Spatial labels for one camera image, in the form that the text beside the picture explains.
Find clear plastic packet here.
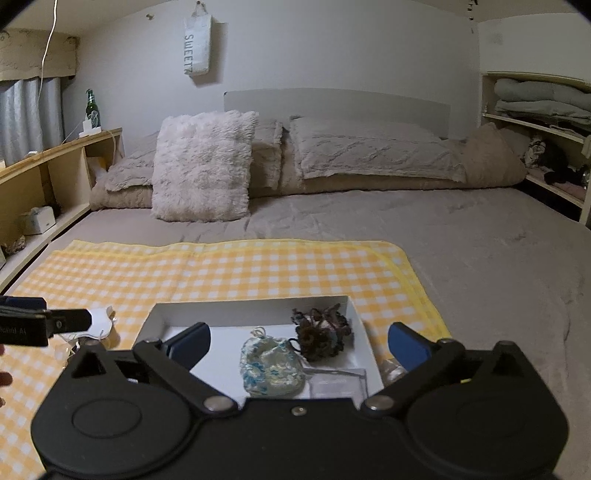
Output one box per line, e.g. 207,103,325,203
304,366,371,400

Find beige rolled blanket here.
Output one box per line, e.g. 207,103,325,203
89,122,528,211

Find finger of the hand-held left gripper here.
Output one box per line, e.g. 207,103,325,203
0,296,48,312
42,308,92,337

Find small grey textured pillow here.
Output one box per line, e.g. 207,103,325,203
104,133,160,191

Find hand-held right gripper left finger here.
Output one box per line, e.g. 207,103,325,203
69,322,242,415

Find black white patterned cloth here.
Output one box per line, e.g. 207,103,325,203
523,134,549,168

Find wooden bedside shelf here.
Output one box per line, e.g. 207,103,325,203
0,128,126,283

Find white hanging bag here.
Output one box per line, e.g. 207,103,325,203
182,2,213,77

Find fluffy white cushion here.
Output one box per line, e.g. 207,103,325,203
151,110,259,223

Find pale tissue box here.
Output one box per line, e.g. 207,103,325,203
18,206,57,236

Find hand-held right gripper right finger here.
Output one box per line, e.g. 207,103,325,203
360,322,532,418

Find white face mask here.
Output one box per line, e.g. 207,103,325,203
85,305,122,349

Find folded pale green blankets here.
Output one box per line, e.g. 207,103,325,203
493,78,591,122

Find large grey textured pillow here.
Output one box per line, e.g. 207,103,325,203
288,115,468,184

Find yellow checked mat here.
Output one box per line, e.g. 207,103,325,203
0,238,454,472

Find white open shelf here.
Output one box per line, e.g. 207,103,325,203
479,71,591,225

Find grey bed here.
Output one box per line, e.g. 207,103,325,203
46,122,591,480

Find person's left hand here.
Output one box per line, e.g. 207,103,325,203
0,344,13,407

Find white hanging cable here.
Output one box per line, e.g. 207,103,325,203
39,0,59,154

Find crinkled clear plastic bag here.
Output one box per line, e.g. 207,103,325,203
379,359,408,388

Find dark clothes pile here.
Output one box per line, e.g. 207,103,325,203
539,142,588,186

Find brown scrunchie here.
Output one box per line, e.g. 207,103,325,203
290,306,354,362

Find white cardboard box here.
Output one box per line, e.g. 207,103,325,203
132,295,384,400

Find green glass bottle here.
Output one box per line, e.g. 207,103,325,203
84,89,101,129

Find white headboard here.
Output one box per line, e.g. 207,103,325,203
224,89,451,140

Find grey curtain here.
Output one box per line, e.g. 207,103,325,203
0,76,64,163

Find blue floral fabric pouch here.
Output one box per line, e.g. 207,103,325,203
239,326,306,398

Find beige printed valance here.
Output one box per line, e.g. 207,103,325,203
0,28,77,82

